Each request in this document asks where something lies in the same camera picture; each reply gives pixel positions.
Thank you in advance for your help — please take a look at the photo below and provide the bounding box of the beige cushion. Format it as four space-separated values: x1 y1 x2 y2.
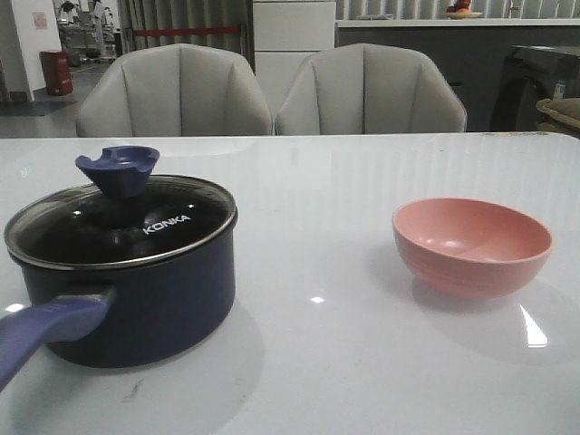
536 98 580 138

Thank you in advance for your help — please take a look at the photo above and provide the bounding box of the glass lid with blue knob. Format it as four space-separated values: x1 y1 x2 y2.
5 145 237 270

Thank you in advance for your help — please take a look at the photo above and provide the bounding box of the fruit plate on counter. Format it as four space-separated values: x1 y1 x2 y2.
445 0 483 20

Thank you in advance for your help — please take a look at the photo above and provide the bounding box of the white drawer cabinet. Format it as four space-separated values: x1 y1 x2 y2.
252 1 336 112

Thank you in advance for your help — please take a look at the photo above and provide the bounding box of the right grey upholstered chair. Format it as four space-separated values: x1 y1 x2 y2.
275 43 467 136

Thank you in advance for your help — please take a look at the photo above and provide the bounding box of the dark grey sideboard counter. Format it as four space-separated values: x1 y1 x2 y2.
336 18 579 131

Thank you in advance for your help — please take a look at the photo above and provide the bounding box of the red barrier tape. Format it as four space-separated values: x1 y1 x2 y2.
133 25 243 37

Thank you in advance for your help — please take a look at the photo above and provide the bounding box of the grey upholstered chair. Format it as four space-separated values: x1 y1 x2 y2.
76 43 273 138
275 43 467 136

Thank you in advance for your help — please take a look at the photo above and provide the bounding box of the left grey upholstered chair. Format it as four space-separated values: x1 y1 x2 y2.
76 43 273 138

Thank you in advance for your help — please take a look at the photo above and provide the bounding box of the dark blue saucepan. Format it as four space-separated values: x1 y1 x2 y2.
0 174 239 391

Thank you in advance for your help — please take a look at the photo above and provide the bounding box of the pink bowl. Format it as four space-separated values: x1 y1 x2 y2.
392 198 554 299

